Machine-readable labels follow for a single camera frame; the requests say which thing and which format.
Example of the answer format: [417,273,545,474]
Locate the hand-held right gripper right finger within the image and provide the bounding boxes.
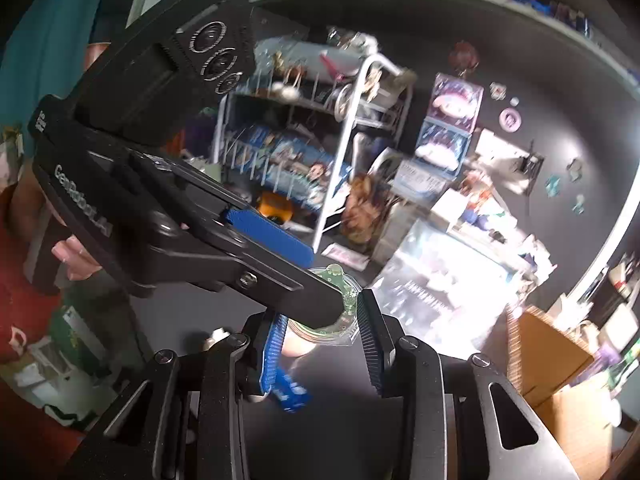
[356,289,581,480]

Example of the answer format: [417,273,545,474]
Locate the small blue packet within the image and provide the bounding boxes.
[271,369,312,413]

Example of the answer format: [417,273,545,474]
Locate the clear plastic cup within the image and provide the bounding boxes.
[282,263,362,357]

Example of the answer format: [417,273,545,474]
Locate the blue printed card box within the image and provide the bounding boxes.
[429,72,485,127]
[414,119,475,179]

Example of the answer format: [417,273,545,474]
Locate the cardboard box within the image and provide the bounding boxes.
[506,305,628,480]

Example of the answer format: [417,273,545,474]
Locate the clear plastic sleeve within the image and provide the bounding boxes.
[372,219,523,358]

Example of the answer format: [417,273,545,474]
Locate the brown figure toy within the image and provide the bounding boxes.
[341,174,388,257]

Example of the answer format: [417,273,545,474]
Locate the white wire rack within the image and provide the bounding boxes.
[212,54,417,253]

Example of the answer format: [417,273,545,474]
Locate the orange toy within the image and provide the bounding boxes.
[256,191,295,224]

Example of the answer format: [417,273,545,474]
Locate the person's left hand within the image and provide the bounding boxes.
[6,180,102,282]

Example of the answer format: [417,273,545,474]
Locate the small white box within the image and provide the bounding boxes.
[474,129,532,173]

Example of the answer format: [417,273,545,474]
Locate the person's red shirt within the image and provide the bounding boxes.
[0,185,68,366]

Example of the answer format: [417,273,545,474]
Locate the round pink badge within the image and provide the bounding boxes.
[499,108,524,134]

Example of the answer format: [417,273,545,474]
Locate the red round ornament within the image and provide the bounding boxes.
[449,41,479,72]

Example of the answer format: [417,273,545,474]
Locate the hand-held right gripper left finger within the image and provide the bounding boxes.
[60,310,289,480]

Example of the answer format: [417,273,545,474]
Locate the teal cloth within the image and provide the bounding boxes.
[0,0,118,128]

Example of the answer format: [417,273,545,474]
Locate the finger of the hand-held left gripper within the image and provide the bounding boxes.
[215,230,359,332]
[184,179,316,270]

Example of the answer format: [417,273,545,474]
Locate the row of blue printed boxes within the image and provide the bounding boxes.
[227,125,353,213]

